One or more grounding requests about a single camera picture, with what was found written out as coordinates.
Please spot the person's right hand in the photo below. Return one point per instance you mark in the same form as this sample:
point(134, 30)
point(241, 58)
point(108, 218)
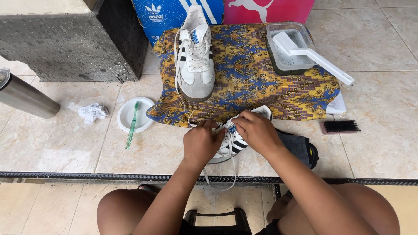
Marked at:
point(259, 133)

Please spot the person's left hand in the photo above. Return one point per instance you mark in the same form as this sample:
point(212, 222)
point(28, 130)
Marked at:
point(199, 145)

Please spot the white sneaker with black stripes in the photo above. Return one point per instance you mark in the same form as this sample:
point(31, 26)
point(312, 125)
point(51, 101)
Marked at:
point(235, 147)
point(196, 65)

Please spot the dark grey folded cloth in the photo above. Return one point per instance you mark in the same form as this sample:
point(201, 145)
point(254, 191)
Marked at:
point(298, 147)

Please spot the yellow blue batik cloth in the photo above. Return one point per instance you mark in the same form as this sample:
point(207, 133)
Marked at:
point(254, 88)

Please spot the white round plate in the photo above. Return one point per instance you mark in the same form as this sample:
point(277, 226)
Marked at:
point(143, 114)

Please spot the black sandal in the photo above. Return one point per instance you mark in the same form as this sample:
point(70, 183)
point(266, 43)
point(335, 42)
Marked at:
point(148, 187)

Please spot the green toothbrush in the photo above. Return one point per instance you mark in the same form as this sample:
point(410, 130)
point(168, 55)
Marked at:
point(132, 125)

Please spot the clear plastic container soapy water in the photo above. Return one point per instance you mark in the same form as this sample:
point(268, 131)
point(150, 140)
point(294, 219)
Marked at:
point(287, 58)

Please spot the pink brush with black bristles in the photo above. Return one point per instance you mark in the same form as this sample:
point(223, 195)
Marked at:
point(341, 126)

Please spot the white paper sheet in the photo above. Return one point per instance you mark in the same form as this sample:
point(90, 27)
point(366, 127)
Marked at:
point(339, 106)

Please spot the black plastic stool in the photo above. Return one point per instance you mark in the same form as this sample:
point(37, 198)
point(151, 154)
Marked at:
point(241, 222)

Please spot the person's black shorts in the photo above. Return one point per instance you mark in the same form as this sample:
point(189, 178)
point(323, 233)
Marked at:
point(267, 230)

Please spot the person's left leg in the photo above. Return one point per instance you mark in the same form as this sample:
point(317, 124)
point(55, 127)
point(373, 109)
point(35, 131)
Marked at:
point(120, 212)

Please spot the person's leg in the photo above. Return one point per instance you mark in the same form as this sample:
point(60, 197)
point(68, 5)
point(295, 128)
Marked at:
point(120, 212)
point(369, 209)

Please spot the crumpled white tissue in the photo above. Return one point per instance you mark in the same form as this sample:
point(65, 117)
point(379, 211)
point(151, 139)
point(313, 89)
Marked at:
point(92, 112)

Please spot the black metal drain grate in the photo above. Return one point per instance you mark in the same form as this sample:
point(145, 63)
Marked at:
point(81, 176)

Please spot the pink shoebox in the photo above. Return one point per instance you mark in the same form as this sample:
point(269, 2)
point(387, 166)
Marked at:
point(280, 9)

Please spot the person's right leg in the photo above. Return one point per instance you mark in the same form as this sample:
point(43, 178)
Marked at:
point(369, 209)

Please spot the blue shoebox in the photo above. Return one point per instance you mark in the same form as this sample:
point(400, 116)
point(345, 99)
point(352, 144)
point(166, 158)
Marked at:
point(163, 16)

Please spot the grey stone pillar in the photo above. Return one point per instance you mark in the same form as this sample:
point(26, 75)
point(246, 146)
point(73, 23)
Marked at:
point(75, 42)

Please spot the stainless steel tumbler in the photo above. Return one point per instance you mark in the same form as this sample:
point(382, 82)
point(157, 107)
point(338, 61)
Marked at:
point(26, 96)

